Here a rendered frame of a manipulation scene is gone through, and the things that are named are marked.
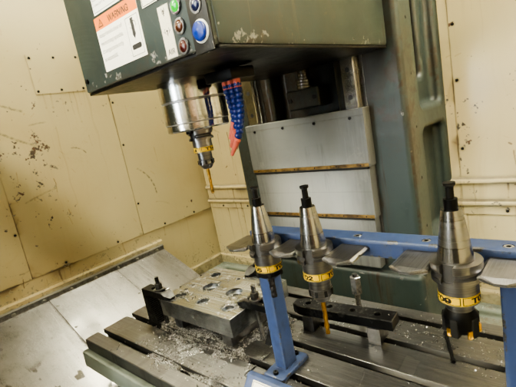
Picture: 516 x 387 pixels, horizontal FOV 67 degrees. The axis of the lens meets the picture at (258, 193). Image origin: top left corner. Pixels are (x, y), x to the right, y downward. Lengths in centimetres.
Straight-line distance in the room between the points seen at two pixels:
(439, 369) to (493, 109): 90
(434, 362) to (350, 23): 76
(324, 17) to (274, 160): 64
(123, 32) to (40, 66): 113
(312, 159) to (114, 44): 73
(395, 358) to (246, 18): 73
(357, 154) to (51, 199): 129
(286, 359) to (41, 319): 119
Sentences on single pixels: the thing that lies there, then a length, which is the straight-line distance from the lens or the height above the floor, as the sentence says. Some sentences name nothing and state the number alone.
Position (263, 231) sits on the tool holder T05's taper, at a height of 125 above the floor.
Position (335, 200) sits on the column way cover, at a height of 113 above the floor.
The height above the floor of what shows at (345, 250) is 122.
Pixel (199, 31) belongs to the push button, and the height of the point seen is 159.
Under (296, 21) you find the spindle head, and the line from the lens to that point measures 83.
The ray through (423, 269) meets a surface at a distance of 57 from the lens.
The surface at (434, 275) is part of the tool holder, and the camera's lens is 57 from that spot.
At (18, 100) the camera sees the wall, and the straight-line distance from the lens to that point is 190.
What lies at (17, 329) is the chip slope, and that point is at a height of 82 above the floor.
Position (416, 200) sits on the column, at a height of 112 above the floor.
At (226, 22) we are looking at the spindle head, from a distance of 68.
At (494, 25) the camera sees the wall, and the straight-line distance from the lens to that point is 151.
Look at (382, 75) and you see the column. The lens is 123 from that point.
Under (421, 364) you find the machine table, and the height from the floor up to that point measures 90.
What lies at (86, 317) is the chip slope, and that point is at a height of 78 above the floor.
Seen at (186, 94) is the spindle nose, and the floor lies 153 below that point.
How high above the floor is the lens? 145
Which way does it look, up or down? 11 degrees down
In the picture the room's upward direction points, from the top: 11 degrees counter-clockwise
